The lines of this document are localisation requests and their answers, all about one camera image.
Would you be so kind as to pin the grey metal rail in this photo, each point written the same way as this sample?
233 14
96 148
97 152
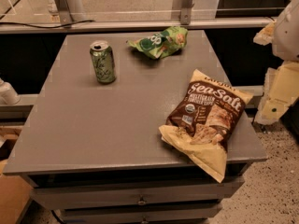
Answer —
91 26

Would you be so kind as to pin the cardboard box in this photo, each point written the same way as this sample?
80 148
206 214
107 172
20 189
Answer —
14 191

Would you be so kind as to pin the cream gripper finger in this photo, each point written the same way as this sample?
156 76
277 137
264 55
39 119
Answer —
280 91
265 36

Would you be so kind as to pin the drawer knob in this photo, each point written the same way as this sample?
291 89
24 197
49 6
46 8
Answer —
144 221
141 201

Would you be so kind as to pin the lower drawer knob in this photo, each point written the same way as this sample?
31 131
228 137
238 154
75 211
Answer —
144 221

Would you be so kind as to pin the metal bracket post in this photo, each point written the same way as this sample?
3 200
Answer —
63 11
185 11

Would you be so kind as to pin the left metal bracket post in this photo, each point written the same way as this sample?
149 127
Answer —
63 11

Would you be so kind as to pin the green soda can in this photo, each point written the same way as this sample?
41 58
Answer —
103 61

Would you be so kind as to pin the sea salt chip bag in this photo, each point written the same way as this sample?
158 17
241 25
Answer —
203 121

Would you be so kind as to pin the right metal bracket post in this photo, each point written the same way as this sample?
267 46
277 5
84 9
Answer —
185 11

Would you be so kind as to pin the green crumpled snack bag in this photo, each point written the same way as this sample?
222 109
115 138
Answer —
163 44

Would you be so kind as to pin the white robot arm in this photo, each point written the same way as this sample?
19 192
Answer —
285 44

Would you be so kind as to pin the grey drawer cabinet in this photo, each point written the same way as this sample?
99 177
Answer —
91 150

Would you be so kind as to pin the white pipe fitting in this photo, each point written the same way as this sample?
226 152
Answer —
8 94

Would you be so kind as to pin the upper drawer knob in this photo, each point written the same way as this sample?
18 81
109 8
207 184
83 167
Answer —
141 201

